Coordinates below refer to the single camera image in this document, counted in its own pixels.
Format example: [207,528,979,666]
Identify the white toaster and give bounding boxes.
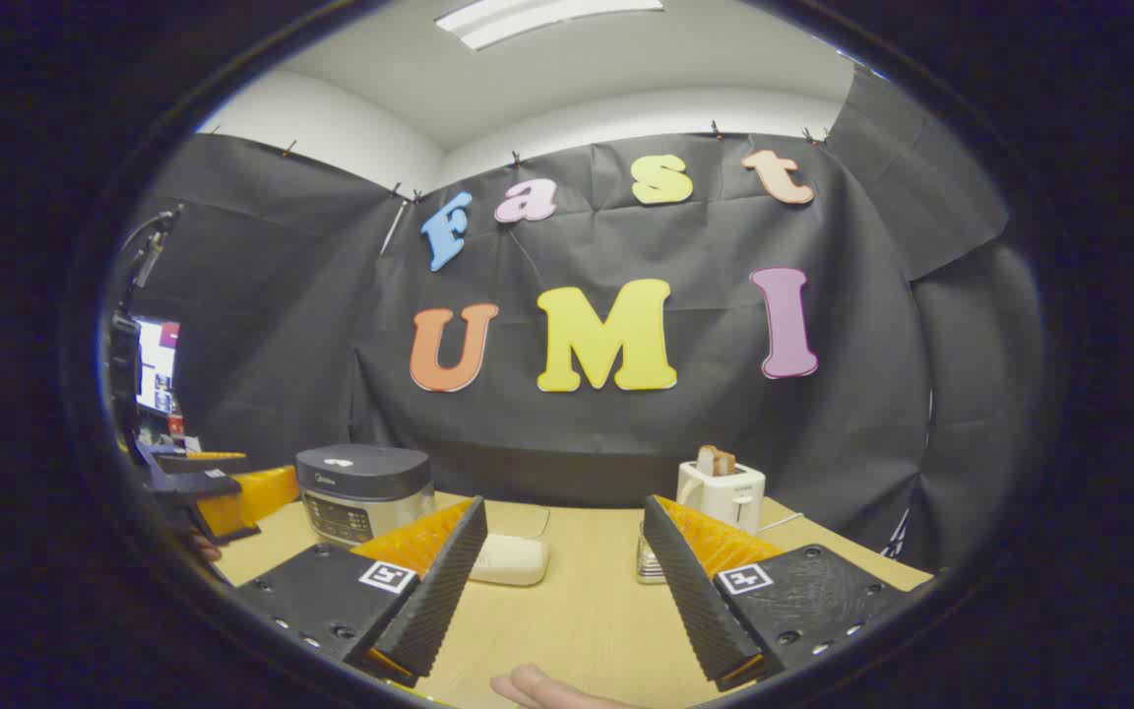
[676,459,767,536]

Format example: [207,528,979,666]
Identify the silver black rice cooker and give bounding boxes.
[295,443,436,548]

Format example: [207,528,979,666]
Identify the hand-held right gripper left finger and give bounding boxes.
[232,495,489,688]

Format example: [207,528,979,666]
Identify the clear plastic container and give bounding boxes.
[469,500,551,588]

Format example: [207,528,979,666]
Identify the computer monitor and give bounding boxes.
[134,315,181,415]

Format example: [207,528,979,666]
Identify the black backdrop cloth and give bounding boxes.
[119,64,1045,582]

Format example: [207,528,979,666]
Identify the ceiling light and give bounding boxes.
[434,0,666,51]

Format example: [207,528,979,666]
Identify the metal wire chopstick holder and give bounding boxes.
[635,520,672,586]

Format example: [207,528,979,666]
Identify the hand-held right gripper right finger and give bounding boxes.
[642,494,908,692]

